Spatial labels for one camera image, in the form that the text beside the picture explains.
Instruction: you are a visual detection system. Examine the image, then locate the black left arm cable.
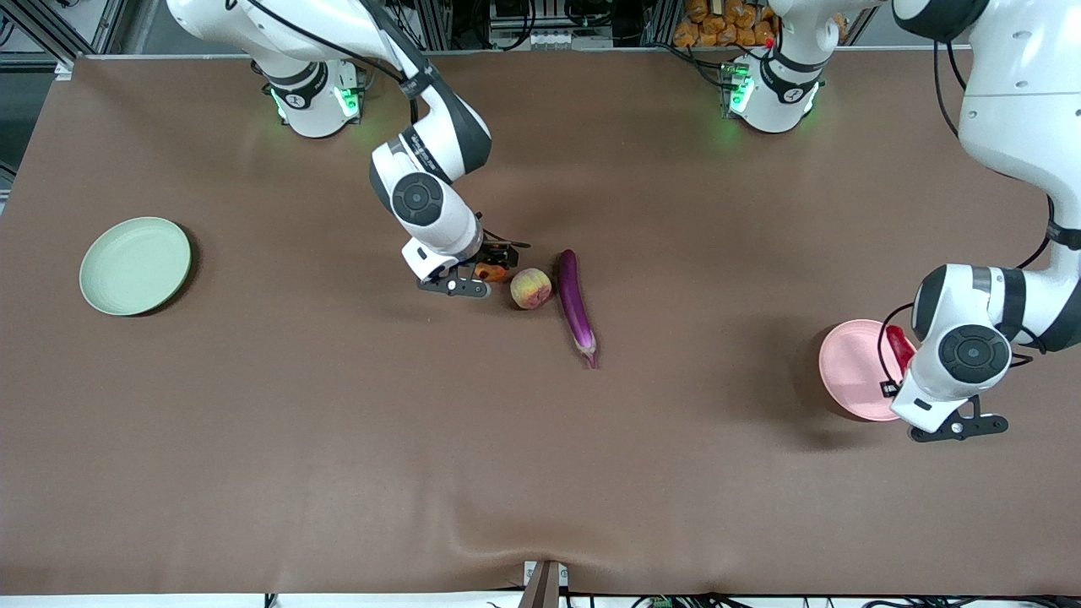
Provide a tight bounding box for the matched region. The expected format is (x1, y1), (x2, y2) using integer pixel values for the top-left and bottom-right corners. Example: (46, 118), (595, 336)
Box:
(876, 42), (1057, 398)

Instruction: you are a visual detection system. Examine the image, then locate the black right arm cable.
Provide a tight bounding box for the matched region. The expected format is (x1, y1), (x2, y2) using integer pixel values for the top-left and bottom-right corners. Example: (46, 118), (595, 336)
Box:
(228, 0), (531, 250)

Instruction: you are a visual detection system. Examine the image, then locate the light green plate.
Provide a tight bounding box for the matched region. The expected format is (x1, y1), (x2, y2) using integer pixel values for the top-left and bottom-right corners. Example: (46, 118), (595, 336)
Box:
(79, 217), (193, 318)

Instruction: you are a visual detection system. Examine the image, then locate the pile of orange items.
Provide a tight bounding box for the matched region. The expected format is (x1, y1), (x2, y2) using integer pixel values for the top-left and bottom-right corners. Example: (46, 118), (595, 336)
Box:
(673, 0), (778, 48)

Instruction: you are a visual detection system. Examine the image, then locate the black floor cable bundle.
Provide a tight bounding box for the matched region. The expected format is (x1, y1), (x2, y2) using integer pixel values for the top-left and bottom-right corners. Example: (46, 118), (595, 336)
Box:
(566, 591), (1081, 608)

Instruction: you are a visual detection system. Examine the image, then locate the aluminium frame strut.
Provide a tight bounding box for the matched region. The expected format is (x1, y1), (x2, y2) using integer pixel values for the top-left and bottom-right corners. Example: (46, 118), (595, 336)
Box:
(0, 0), (128, 81)

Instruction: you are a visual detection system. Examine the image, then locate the red chili pepper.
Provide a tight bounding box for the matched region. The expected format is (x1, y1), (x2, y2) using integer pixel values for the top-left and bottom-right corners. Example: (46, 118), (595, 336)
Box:
(884, 325), (918, 378)

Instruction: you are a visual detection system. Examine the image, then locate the aluminium frame post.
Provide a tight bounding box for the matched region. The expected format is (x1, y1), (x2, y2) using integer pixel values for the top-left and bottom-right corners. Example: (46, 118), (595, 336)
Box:
(426, 0), (454, 52)

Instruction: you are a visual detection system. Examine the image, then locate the white connector block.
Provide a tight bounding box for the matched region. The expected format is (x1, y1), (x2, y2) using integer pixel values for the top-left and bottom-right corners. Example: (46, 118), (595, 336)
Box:
(528, 30), (613, 49)

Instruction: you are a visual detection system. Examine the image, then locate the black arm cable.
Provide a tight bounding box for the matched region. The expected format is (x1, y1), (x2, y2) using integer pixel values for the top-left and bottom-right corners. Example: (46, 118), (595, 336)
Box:
(228, 0), (531, 250)
(876, 42), (1057, 398)

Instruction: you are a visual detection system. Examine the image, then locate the yellow pink peach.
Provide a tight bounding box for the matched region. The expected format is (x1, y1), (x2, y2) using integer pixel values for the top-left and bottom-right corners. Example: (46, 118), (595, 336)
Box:
(510, 268), (553, 310)

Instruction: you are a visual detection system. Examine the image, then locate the brown table cloth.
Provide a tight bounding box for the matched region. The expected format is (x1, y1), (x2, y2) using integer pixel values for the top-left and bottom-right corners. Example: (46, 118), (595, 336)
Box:
(0, 46), (1081, 597)

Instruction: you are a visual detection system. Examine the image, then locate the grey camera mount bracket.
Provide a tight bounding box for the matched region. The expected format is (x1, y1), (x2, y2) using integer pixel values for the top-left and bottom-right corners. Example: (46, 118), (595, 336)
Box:
(519, 560), (569, 608)

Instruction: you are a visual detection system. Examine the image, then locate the pink plate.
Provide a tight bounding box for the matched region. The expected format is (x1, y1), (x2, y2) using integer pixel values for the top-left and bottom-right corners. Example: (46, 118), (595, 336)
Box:
(818, 319), (909, 422)

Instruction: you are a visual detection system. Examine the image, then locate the purple eggplant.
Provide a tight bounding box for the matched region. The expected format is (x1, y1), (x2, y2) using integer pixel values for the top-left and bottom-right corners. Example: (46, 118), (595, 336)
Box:
(557, 249), (600, 370)

